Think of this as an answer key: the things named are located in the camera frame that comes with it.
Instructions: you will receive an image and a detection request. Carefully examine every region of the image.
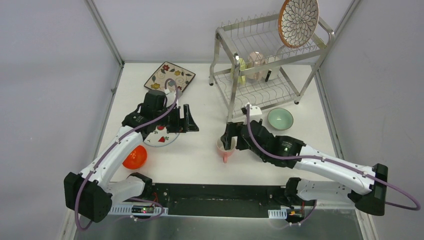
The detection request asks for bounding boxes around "left white cable duct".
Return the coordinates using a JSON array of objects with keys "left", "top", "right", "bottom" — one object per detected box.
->
[{"left": 108, "top": 203, "right": 169, "bottom": 217}]

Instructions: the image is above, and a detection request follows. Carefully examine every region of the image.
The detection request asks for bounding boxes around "square floral plate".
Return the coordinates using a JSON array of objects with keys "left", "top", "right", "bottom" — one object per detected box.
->
[{"left": 144, "top": 61, "right": 196, "bottom": 93}]

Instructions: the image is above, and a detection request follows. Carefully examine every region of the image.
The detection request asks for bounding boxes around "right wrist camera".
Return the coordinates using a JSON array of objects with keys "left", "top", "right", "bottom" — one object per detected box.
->
[{"left": 241, "top": 102, "right": 263, "bottom": 117}]

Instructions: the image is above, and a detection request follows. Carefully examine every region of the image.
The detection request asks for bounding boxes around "purple cable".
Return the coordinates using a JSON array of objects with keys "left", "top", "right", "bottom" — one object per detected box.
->
[
  {"left": 74, "top": 78, "right": 181, "bottom": 232},
  {"left": 245, "top": 104, "right": 422, "bottom": 227}
]

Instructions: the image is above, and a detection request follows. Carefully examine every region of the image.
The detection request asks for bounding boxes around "watermelon pattern round plate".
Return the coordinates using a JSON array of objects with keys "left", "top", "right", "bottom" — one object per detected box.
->
[{"left": 143, "top": 125, "right": 180, "bottom": 148}]

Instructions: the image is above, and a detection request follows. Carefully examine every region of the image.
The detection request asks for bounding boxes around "right white cable duct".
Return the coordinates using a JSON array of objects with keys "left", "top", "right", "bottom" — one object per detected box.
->
[{"left": 267, "top": 209, "right": 288, "bottom": 220}]

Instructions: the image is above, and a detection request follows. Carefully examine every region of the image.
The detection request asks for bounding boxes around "pale yellow mug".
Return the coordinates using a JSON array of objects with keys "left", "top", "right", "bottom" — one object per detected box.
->
[{"left": 230, "top": 57, "right": 249, "bottom": 86}]

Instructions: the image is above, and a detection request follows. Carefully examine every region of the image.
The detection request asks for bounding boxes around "pink cup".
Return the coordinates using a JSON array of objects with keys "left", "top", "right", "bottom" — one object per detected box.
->
[{"left": 216, "top": 137, "right": 237, "bottom": 164}]

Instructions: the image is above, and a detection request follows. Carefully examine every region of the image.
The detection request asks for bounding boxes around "orange plastic bowl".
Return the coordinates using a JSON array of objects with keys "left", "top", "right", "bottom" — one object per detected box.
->
[{"left": 122, "top": 145, "right": 148, "bottom": 170}]

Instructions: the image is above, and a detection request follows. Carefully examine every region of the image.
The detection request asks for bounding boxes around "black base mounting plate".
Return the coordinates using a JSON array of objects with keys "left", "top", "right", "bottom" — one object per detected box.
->
[{"left": 120, "top": 180, "right": 316, "bottom": 220}]

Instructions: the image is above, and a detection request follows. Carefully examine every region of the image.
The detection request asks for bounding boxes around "white ribbed mug black handle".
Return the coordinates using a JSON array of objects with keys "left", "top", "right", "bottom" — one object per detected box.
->
[{"left": 264, "top": 56, "right": 281, "bottom": 82}]

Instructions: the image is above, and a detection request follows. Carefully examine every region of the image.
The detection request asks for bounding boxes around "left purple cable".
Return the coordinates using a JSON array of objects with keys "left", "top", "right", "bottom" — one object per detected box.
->
[{"left": 74, "top": 78, "right": 181, "bottom": 232}]

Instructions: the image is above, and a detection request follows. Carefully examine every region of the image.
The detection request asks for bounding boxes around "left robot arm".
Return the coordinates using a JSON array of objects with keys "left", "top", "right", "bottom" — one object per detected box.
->
[{"left": 63, "top": 90, "right": 199, "bottom": 224}]

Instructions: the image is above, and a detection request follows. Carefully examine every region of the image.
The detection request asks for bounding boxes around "brown rim petal pattern plate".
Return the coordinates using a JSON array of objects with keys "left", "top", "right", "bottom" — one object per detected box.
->
[{"left": 277, "top": 0, "right": 320, "bottom": 49}]

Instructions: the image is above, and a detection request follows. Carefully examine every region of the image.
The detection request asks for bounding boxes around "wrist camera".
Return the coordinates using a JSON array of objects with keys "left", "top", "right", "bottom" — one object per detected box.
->
[
  {"left": 164, "top": 88, "right": 180, "bottom": 106},
  {"left": 241, "top": 102, "right": 263, "bottom": 117}
]

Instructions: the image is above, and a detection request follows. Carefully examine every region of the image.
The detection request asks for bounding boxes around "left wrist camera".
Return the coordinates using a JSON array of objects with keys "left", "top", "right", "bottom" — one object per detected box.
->
[{"left": 164, "top": 88, "right": 180, "bottom": 106}]

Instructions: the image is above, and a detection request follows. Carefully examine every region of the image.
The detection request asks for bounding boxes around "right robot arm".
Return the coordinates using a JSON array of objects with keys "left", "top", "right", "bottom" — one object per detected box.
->
[{"left": 218, "top": 120, "right": 388, "bottom": 216}]

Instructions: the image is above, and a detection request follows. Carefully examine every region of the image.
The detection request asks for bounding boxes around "steel two-tier dish rack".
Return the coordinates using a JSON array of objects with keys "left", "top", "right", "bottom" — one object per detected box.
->
[{"left": 209, "top": 14, "right": 336, "bottom": 121}]

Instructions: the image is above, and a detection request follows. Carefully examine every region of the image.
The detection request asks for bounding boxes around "mint green bowl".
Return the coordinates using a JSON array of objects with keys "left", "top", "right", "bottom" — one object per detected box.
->
[{"left": 267, "top": 108, "right": 294, "bottom": 131}]

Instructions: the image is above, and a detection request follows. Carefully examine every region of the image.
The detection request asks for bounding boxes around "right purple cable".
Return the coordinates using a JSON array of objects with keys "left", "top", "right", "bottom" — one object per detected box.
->
[{"left": 245, "top": 104, "right": 422, "bottom": 227}]

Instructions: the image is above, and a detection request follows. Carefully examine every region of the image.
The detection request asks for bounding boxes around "white cable duct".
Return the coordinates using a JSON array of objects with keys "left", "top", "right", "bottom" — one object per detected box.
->
[
  {"left": 267, "top": 209, "right": 288, "bottom": 220},
  {"left": 108, "top": 203, "right": 169, "bottom": 217}
]

